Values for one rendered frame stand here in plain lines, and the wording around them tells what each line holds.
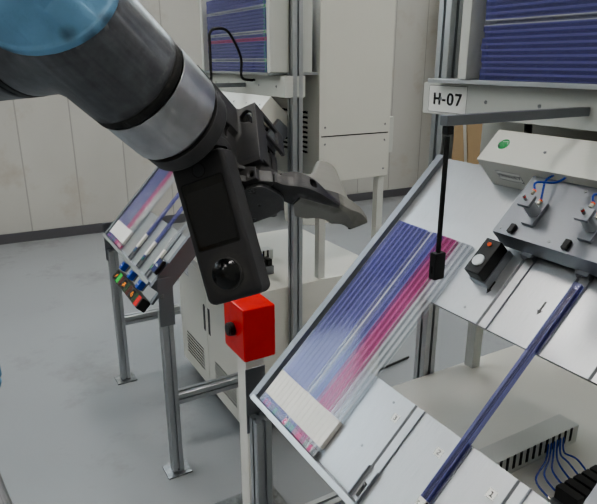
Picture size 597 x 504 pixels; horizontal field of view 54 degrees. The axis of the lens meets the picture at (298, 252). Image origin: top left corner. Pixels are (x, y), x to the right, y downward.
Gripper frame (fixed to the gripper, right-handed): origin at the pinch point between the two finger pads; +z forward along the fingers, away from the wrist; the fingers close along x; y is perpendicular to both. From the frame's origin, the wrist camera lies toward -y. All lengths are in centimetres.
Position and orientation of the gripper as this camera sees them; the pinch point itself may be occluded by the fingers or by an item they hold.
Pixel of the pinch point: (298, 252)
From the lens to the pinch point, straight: 58.0
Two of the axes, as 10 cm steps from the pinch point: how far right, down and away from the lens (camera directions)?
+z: 4.4, 3.9, 8.1
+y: -1.1, -8.7, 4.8
